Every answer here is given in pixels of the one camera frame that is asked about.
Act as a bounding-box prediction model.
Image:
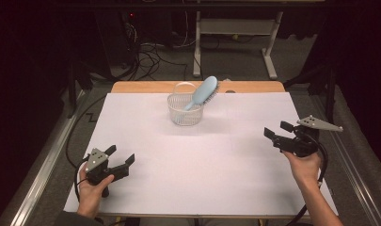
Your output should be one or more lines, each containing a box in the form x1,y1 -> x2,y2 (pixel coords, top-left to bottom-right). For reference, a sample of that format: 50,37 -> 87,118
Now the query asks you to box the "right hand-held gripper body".
272,115 -> 343,158

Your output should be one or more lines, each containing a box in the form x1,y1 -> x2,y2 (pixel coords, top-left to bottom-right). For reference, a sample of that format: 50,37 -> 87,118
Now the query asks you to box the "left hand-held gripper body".
84,148 -> 130,199

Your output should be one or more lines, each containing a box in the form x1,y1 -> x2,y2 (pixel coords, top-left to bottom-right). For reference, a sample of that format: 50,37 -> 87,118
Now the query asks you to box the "white plastic basket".
167,81 -> 205,127

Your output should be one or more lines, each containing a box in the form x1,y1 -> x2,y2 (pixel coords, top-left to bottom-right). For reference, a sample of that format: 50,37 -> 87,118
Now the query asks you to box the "light blue hairbrush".
175,75 -> 220,124

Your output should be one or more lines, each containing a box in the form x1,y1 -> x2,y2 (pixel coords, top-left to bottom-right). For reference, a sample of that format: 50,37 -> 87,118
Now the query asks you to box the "person's right hand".
283,150 -> 323,186

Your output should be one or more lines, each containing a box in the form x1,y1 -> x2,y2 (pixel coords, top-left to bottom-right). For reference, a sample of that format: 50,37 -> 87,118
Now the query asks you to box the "person's left hand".
77,166 -> 116,218

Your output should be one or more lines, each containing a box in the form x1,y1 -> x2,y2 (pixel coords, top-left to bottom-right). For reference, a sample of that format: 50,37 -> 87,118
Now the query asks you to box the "black metal stand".
283,62 -> 338,126
67,59 -> 93,119

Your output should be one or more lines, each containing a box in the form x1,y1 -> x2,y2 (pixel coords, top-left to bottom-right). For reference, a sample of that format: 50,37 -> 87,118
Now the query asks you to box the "white table cover sheet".
63,91 -> 339,218

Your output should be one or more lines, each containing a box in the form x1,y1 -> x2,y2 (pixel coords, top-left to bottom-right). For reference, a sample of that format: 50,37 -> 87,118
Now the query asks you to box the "black computer tower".
95,8 -> 140,69

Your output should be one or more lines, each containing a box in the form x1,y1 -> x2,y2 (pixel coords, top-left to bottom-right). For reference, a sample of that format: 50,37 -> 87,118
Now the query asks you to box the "left hand-held gripper cable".
73,156 -> 90,202

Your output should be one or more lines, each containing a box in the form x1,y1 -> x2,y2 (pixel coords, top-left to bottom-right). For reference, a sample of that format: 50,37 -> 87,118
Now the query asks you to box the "hand-held gripper cable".
285,133 -> 329,226
73,156 -> 90,202

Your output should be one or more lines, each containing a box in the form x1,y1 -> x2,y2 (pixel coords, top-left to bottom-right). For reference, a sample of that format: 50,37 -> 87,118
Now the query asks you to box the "right hand-held gripper cable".
285,133 -> 329,226

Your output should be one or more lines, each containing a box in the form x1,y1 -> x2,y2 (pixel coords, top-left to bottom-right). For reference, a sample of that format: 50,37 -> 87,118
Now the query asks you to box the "black floor cable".
65,95 -> 107,169

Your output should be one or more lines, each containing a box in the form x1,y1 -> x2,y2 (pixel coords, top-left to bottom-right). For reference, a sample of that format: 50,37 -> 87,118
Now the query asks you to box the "aluminium floor rail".
8,90 -> 86,226
310,93 -> 381,226

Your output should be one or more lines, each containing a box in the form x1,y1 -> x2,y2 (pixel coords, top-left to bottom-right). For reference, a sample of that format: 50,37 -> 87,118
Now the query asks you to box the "bundle of floor cables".
125,22 -> 190,81

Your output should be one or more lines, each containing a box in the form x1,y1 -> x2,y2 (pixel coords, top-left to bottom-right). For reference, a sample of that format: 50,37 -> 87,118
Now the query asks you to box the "white metal desk frame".
192,10 -> 285,81

